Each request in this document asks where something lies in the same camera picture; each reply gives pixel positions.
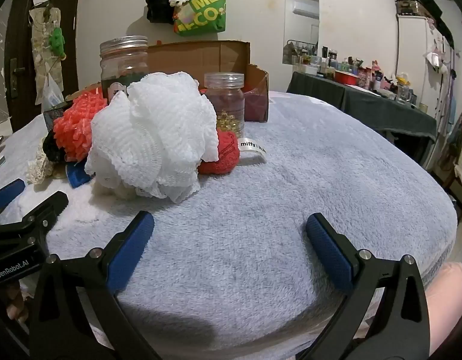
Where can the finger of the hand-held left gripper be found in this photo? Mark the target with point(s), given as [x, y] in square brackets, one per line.
[9, 192]
[47, 206]

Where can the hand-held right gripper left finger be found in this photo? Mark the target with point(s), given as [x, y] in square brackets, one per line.
[130, 249]

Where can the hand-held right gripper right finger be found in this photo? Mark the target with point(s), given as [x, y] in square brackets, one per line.
[328, 255]

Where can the cream lace scrunchie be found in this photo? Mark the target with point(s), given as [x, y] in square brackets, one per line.
[39, 165]

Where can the black fluffy pompom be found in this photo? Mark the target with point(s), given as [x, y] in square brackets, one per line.
[51, 148]

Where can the coral mesh bath loofah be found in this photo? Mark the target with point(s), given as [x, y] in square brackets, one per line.
[75, 127]

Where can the white mesh bath loofah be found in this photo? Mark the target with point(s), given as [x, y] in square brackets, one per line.
[152, 135]

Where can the cardboard box red inside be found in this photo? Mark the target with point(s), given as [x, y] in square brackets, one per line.
[201, 58]

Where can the person's left hand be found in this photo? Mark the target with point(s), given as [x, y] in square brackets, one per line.
[18, 303]

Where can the blue cloth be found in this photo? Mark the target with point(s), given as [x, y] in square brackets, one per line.
[78, 176]

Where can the white plastic bag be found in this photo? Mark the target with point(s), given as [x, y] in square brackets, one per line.
[53, 92]

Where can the pink pillow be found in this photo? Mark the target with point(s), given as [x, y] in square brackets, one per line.
[448, 300]

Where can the red knitted item white tag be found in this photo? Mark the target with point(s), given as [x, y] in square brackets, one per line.
[223, 153]

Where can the hanging lace cloth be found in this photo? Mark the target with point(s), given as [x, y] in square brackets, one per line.
[41, 56]

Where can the dark brown door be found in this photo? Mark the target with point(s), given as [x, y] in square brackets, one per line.
[21, 45]

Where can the dark green covered side table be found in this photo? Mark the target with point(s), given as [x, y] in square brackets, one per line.
[384, 108]

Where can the green plush toy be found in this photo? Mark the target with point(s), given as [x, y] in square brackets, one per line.
[57, 41]

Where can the large glass jar metal lid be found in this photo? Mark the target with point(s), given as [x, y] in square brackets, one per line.
[122, 63]

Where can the red container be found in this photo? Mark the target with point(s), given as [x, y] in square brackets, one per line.
[343, 77]

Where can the small clear plastic jar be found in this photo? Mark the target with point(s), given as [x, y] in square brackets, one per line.
[225, 97]

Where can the row of cosmetic bottles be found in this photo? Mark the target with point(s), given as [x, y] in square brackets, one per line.
[365, 73]

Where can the white refrigerator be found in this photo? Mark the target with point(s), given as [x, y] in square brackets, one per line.
[414, 52]

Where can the green tote bag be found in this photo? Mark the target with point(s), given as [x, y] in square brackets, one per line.
[201, 15]

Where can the black clothes pile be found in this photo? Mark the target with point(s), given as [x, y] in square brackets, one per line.
[429, 3]

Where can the wall mirror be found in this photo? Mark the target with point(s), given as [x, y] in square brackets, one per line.
[301, 18]

